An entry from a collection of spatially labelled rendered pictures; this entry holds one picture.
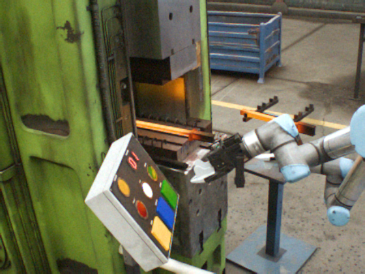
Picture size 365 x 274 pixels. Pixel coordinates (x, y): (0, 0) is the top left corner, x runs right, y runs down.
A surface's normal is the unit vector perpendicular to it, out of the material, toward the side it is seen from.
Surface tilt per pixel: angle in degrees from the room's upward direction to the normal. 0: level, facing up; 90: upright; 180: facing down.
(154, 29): 90
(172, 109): 90
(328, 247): 0
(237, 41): 89
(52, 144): 90
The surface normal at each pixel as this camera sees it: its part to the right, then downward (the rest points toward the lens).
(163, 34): 0.86, 0.17
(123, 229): -0.09, 0.44
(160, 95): -0.50, 0.40
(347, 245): -0.06, -0.90
